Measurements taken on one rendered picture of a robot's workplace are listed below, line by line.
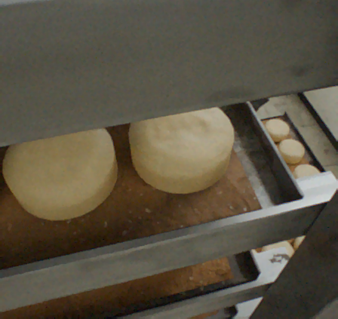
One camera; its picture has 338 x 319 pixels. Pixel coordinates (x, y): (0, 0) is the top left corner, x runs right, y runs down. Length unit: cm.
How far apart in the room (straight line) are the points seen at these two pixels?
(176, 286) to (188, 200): 9
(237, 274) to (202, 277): 2
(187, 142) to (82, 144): 5
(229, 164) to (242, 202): 2
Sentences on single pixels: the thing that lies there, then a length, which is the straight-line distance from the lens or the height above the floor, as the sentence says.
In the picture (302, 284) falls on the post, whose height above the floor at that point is 128.
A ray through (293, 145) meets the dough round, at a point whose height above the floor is 95.
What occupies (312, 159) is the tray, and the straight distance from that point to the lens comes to 73.
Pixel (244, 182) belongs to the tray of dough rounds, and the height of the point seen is 131.
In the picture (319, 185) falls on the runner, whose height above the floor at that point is 131.
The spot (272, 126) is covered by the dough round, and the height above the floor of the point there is 95.
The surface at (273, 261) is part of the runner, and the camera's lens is 26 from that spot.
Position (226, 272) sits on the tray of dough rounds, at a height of 122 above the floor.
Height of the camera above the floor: 145
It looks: 51 degrees down
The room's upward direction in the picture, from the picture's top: straight up
